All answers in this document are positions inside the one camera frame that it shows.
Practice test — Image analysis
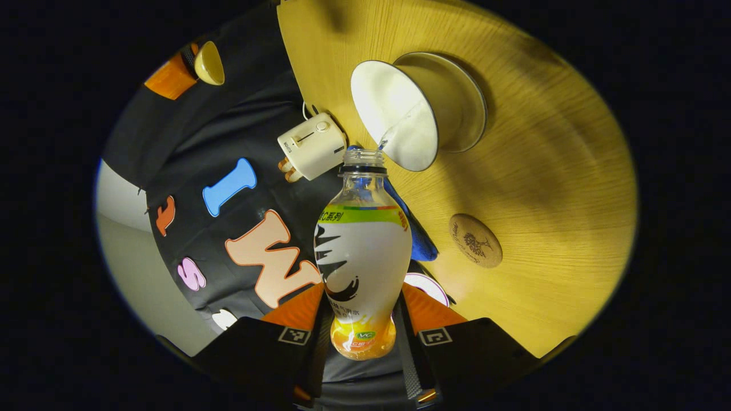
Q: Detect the white teacup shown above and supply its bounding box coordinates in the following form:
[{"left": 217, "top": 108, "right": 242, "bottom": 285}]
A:
[{"left": 351, "top": 59, "right": 439, "bottom": 172}]

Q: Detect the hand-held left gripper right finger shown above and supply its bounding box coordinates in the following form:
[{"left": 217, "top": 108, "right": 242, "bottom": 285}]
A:
[{"left": 394, "top": 284, "right": 540, "bottom": 405}]

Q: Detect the orange drink water bottle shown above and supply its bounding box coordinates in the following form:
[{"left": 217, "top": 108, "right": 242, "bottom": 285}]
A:
[{"left": 314, "top": 148, "right": 413, "bottom": 361}]

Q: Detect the black backdrop cloth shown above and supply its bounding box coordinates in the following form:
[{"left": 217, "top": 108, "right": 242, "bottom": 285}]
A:
[{"left": 102, "top": 0, "right": 457, "bottom": 409}]

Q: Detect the white toaster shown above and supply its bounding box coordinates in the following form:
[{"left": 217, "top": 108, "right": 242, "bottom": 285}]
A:
[{"left": 278, "top": 112, "right": 348, "bottom": 182}]

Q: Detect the blue towel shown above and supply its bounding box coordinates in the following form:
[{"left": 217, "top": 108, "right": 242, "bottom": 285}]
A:
[{"left": 347, "top": 145, "right": 439, "bottom": 262}]

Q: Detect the round cork coaster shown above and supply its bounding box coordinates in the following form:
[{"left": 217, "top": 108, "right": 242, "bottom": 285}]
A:
[{"left": 449, "top": 213, "right": 503, "bottom": 269}]

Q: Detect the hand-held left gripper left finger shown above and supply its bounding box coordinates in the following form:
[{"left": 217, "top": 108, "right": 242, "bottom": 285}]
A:
[{"left": 194, "top": 284, "right": 333, "bottom": 409}]

